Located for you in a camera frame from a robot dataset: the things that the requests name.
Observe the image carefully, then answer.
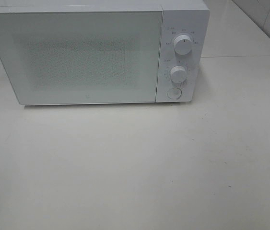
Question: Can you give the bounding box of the round door release button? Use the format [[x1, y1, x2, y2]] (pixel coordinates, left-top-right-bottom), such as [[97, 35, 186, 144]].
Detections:
[[167, 88, 182, 100]]

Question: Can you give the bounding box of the white timer knob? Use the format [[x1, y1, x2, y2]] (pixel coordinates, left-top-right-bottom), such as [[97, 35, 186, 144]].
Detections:
[[169, 66, 188, 84]]

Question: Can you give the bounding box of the upper white power knob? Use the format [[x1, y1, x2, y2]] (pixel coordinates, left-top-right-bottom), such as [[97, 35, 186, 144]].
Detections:
[[173, 34, 193, 55]]

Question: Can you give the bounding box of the white microwave oven body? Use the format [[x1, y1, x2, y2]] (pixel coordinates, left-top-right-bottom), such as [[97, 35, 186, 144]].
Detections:
[[0, 0, 210, 104]]

